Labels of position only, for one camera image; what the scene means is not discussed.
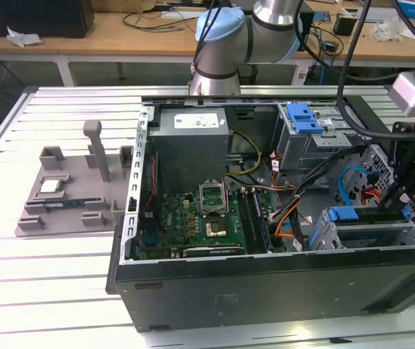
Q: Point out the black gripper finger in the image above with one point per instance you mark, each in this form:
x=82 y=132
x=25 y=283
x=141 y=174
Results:
x=392 y=192

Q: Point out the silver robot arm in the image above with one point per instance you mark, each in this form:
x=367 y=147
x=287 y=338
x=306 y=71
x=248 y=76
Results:
x=221 y=47

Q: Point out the grey optical drive cage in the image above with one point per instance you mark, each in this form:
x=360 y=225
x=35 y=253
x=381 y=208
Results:
x=301 y=149

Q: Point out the blue drive latch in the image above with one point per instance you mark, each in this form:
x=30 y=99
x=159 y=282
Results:
x=303 y=118

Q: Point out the installed RAM stick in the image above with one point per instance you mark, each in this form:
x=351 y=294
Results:
x=261 y=221

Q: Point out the clear plastic bags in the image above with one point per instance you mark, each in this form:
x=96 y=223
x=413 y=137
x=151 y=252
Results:
x=385 y=29

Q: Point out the black RAM slot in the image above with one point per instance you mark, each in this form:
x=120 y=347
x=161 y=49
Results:
x=247 y=225

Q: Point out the small black adapter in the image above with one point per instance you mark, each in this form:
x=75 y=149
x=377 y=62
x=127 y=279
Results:
x=330 y=46

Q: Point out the flat grey device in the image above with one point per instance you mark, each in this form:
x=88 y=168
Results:
x=381 y=14

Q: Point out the small black box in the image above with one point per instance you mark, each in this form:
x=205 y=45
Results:
x=344 y=25

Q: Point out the black PC case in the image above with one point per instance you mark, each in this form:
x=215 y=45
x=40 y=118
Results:
x=265 y=291

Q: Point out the black tower computer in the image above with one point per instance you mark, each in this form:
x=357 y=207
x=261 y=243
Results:
x=308 y=25

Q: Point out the CPU socket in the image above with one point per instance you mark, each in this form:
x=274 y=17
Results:
x=215 y=228

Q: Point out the black waste bin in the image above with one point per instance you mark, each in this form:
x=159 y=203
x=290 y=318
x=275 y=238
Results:
x=249 y=74

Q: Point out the black graphics card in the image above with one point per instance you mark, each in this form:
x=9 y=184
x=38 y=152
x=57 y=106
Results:
x=214 y=251

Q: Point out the grey power supply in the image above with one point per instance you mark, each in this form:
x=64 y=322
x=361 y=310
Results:
x=189 y=152

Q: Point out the green motherboard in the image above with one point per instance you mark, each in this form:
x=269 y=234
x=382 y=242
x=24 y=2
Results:
x=181 y=218

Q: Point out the grey parts rack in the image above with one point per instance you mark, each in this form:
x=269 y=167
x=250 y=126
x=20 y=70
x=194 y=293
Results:
x=76 y=181

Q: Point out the blue RAM stick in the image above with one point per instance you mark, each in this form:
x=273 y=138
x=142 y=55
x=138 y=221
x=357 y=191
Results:
x=69 y=203

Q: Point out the wooden workbench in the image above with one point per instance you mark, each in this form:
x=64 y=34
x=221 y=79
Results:
x=101 y=40

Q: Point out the silver CPU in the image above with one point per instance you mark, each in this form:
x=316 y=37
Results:
x=51 y=186

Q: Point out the crumpled white paper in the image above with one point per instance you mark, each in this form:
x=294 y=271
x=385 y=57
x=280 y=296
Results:
x=22 y=38

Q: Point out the large black box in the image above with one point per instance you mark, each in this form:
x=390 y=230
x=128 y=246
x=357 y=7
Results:
x=29 y=18

